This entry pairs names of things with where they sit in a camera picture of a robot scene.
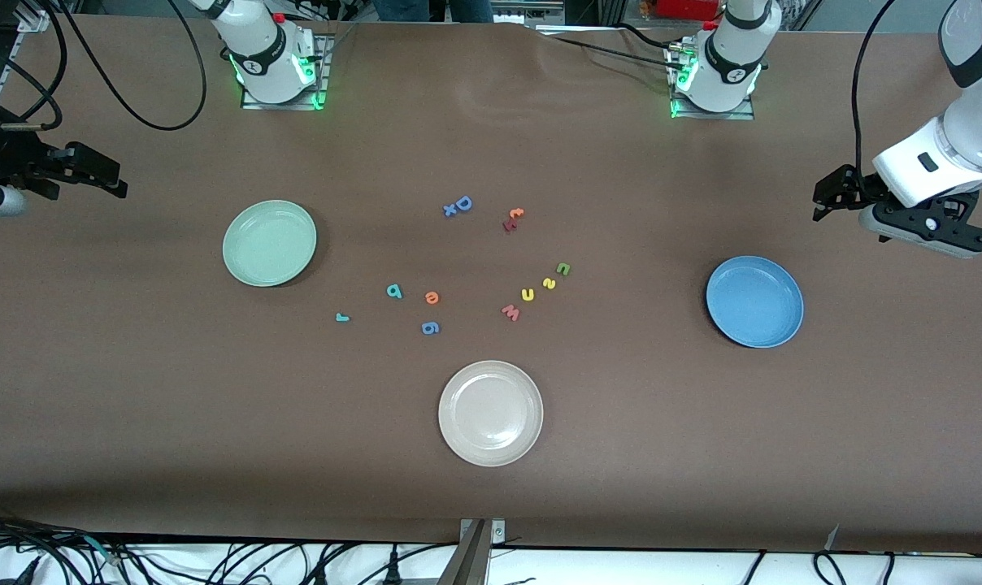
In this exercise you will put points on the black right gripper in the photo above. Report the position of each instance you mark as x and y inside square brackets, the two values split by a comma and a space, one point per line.
[5, 154]

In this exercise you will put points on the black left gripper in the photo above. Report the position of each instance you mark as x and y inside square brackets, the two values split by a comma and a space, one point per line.
[855, 188]

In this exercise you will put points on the teal foam letter a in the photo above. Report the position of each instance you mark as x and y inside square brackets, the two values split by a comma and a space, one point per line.
[398, 294]

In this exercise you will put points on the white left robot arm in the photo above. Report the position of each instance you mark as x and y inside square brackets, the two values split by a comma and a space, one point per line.
[731, 57]

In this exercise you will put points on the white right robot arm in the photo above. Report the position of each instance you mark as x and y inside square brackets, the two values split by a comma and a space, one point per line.
[263, 57]

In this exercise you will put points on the blue plate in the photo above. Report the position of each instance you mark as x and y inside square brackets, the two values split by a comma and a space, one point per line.
[755, 301]

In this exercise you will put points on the pale green plate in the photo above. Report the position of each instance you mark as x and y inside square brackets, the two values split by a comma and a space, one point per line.
[269, 243]

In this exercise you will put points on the red box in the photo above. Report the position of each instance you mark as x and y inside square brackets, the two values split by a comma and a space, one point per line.
[686, 8]

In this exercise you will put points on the pink foam letter w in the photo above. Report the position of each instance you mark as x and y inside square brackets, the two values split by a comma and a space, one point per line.
[510, 313]

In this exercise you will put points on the pale tape scrap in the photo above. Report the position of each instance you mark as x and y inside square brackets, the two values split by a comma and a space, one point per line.
[832, 538]

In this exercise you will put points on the blue foam letter D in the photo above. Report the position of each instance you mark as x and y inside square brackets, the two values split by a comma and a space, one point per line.
[469, 203]

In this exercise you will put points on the blue foam digit 6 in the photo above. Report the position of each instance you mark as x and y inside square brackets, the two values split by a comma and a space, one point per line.
[426, 327]

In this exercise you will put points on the beige plate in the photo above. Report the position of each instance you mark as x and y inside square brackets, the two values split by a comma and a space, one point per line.
[491, 413]

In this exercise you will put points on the aluminium side rail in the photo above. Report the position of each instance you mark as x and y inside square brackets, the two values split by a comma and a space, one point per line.
[7, 69]

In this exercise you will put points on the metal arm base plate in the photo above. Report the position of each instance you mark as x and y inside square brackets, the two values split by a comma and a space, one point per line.
[323, 77]
[719, 115]

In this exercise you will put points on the aluminium corner bracket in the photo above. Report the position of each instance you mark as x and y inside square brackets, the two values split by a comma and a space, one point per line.
[32, 16]

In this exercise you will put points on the aluminium post with bracket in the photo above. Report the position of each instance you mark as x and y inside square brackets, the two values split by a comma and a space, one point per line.
[471, 561]

